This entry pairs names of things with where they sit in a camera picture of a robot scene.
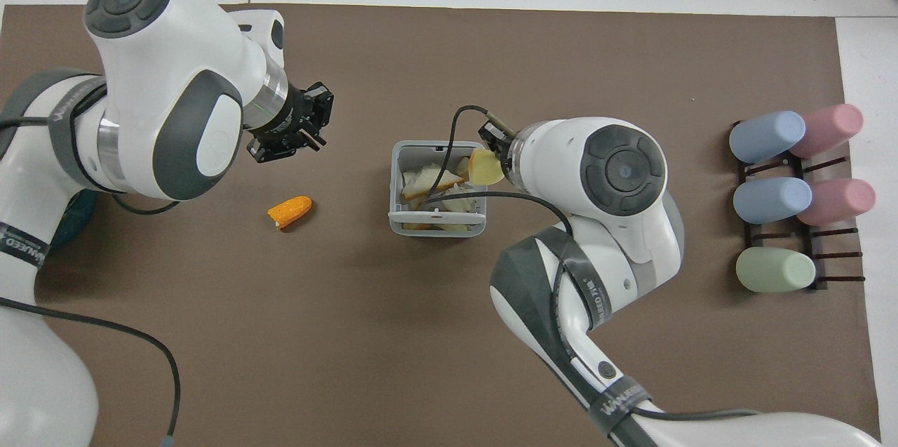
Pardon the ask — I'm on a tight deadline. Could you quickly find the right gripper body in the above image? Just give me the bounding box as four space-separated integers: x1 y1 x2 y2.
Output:
491 131 518 178

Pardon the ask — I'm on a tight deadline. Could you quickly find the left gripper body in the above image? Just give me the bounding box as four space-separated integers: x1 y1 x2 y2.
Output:
246 85 311 146

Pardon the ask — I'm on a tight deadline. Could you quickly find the yellow round food scrap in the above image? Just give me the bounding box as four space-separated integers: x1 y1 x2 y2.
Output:
469 146 507 187

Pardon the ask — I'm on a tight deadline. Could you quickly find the small grey trash bin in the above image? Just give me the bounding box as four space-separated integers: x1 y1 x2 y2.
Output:
389 140 488 238

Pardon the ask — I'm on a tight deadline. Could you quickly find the orange food scrap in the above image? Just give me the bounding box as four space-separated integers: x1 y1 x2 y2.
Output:
267 195 314 231

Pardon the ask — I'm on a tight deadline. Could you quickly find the white crumpled scrap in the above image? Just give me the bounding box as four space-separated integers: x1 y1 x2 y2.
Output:
421 184 485 231

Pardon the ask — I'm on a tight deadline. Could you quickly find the white bread slice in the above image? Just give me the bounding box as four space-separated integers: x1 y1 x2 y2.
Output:
401 163 465 199

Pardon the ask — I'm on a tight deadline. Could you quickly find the blue plastic cup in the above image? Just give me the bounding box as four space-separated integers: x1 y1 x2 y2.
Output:
732 176 813 225
728 110 807 165

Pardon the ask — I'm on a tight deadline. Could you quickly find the green plastic cup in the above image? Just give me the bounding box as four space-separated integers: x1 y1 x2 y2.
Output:
735 246 817 294

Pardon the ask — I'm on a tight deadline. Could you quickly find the pink plastic cup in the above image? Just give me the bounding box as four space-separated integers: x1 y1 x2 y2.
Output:
797 178 877 227
789 104 865 159

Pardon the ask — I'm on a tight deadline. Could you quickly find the dark brown cup rack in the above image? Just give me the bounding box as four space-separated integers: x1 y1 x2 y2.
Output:
728 120 866 292

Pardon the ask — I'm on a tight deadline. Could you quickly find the black cable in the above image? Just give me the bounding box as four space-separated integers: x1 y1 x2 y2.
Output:
424 105 574 238
110 192 182 217
0 295 182 447

